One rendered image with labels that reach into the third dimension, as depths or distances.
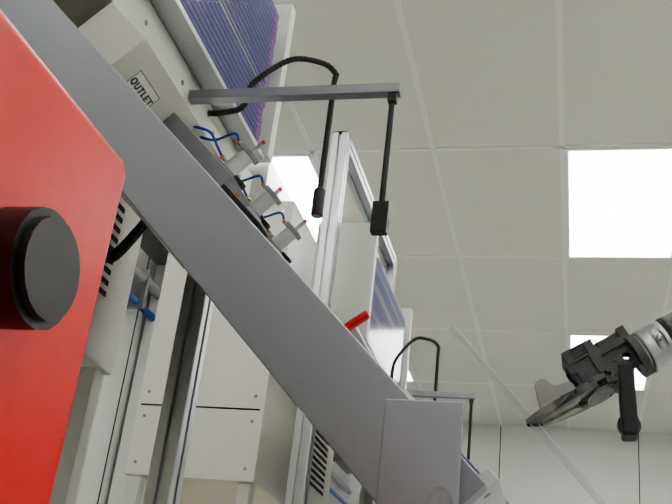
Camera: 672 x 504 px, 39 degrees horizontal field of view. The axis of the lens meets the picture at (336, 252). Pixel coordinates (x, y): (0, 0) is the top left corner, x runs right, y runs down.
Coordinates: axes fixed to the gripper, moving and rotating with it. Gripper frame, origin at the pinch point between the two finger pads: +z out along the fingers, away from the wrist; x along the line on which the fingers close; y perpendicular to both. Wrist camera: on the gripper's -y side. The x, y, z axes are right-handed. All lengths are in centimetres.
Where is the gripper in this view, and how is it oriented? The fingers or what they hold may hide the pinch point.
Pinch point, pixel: (536, 423)
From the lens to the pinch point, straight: 157.5
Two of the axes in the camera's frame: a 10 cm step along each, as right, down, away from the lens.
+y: -4.0, -7.7, 4.9
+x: -2.3, -4.3, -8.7
